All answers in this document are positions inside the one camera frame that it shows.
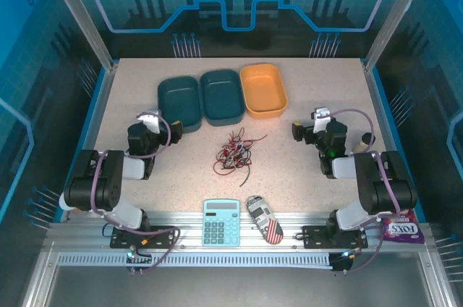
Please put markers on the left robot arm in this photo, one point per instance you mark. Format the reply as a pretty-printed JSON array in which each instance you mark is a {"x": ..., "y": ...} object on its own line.
[{"x": 108, "y": 176}]

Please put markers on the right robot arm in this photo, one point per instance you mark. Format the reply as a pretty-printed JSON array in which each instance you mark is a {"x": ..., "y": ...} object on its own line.
[{"x": 365, "y": 176}]

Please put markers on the teal plastic tray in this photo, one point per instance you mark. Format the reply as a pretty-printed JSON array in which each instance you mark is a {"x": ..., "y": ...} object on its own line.
[
  {"x": 221, "y": 95},
  {"x": 179, "y": 102}
]

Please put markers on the small brown-capped bottle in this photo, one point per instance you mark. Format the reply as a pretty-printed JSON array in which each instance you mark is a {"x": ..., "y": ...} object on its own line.
[{"x": 363, "y": 144}]

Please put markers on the orange plastic tray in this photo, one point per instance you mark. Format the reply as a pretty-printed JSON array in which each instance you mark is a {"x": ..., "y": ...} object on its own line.
[{"x": 263, "y": 90}]

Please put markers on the newsprint flag pencil pouch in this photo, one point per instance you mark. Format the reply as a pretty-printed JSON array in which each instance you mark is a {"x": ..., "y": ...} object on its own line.
[{"x": 264, "y": 218}]

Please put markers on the light blue calculator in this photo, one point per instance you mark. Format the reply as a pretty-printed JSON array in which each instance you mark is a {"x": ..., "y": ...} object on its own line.
[{"x": 221, "y": 223}]

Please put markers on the white-lidded tin can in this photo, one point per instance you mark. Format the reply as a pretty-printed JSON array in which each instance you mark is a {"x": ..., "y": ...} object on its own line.
[{"x": 64, "y": 203}]

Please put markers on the purple candy bag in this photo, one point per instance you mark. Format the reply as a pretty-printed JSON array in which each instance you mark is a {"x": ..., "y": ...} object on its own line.
[{"x": 403, "y": 231}]

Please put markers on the black power connector block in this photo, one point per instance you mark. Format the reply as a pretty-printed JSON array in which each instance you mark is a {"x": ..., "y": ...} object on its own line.
[
  {"x": 341, "y": 263},
  {"x": 135, "y": 261}
]

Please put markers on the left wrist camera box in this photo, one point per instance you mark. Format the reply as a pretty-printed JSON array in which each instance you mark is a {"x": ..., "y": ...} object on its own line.
[{"x": 150, "y": 120}]

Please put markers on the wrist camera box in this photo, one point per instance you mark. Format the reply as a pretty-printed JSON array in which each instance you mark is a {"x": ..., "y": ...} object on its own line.
[
  {"x": 150, "y": 120},
  {"x": 320, "y": 117}
]

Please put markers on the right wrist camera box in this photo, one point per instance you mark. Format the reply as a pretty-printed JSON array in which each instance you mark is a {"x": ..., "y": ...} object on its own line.
[{"x": 320, "y": 117}]

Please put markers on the aluminium mounting rail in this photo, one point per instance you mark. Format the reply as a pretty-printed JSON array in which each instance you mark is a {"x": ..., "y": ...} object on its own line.
[{"x": 188, "y": 223}]

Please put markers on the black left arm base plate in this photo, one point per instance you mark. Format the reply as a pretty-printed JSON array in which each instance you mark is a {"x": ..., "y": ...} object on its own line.
[{"x": 162, "y": 236}]

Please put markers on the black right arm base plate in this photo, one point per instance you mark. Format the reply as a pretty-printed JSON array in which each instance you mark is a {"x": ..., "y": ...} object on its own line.
[{"x": 314, "y": 236}]

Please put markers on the aluminium frame post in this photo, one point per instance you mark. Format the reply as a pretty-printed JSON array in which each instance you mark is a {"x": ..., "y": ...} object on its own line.
[
  {"x": 80, "y": 13},
  {"x": 397, "y": 13}
]

